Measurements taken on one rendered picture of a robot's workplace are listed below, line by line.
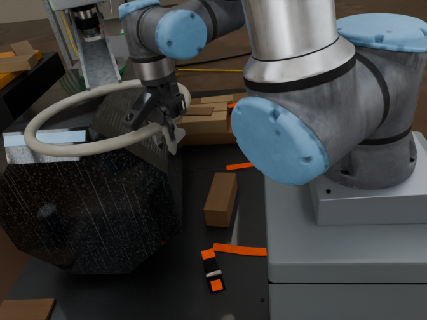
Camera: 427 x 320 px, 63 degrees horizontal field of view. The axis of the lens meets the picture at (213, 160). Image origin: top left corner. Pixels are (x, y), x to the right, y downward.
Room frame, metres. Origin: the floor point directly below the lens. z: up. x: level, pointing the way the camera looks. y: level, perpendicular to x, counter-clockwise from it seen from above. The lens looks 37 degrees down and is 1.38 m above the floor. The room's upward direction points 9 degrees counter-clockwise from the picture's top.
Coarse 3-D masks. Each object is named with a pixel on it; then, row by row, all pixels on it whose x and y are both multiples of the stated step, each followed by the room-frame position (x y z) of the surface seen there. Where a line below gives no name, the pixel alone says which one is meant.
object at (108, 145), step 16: (80, 96) 1.12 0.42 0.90; (96, 96) 1.15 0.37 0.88; (48, 112) 1.02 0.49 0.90; (32, 128) 0.90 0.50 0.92; (144, 128) 0.76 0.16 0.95; (160, 128) 0.77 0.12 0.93; (32, 144) 0.78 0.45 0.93; (48, 144) 0.76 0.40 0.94; (80, 144) 0.73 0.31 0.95; (96, 144) 0.72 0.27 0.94; (112, 144) 0.72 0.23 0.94; (128, 144) 0.73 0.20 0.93
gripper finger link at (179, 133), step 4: (164, 128) 0.77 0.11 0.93; (176, 128) 0.78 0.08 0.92; (180, 128) 0.79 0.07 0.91; (164, 132) 0.77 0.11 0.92; (176, 132) 0.78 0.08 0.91; (180, 132) 0.79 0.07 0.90; (184, 132) 0.79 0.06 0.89; (168, 136) 0.76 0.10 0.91; (176, 136) 0.78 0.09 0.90; (180, 136) 0.78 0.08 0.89; (168, 140) 0.76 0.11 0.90; (176, 140) 0.76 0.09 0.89; (168, 144) 0.76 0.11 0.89; (172, 144) 0.75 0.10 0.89; (176, 144) 0.76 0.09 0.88; (168, 148) 0.76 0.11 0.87; (172, 148) 0.76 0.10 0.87; (176, 148) 0.76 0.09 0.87; (172, 152) 0.76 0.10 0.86
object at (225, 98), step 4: (220, 96) 2.53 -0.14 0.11; (224, 96) 2.52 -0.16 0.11; (228, 96) 2.51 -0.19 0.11; (232, 96) 2.51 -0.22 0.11; (204, 100) 2.50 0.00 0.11; (208, 100) 2.49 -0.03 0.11; (212, 100) 2.48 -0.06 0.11; (216, 100) 2.47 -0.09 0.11; (220, 100) 2.46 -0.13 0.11; (224, 100) 2.45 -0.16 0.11; (228, 100) 2.44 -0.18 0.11; (232, 100) 2.43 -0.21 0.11
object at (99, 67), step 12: (72, 12) 1.65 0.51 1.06; (72, 24) 1.55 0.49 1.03; (84, 48) 1.45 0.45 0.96; (96, 48) 1.44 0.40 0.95; (108, 48) 1.36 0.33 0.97; (84, 60) 1.32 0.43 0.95; (96, 60) 1.36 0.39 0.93; (108, 60) 1.36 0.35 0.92; (84, 72) 1.23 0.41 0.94; (96, 72) 1.29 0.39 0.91; (108, 72) 1.28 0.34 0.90; (96, 84) 1.22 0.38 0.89
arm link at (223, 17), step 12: (204, 0) 0.74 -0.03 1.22; (216, 0) 0.74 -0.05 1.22; (228, 0) 0.73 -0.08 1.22; (240, 0) 0.74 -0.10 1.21; (216, 12) 0.73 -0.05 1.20; (228, 12) 0.74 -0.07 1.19; (240, 12) 0.75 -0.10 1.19; (216, 24) 0.72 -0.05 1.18; (228, 24) 0.74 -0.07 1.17; (240, 24) 0.77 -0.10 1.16; (216, 36) 0.73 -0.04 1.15
